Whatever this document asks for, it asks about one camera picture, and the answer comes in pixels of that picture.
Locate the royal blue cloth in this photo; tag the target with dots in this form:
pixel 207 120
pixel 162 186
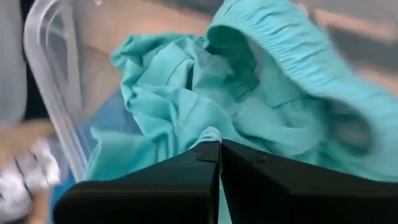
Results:
pixel 112 115

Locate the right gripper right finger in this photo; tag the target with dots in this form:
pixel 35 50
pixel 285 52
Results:
pixel 295 199

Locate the black metal table frame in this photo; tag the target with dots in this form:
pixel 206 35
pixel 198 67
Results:
pixel 31 77

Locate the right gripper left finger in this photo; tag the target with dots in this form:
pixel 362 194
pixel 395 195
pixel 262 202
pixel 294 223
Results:
pixel 155 193

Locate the clear rectangular plastic tub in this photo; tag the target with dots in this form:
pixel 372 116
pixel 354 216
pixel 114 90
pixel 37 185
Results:
pixel 46 77

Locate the white sock dark stripes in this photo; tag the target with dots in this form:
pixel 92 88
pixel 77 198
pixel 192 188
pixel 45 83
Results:
pixel 28 183

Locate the bright blue t-shirt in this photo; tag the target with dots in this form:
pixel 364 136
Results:
pixel 202 87

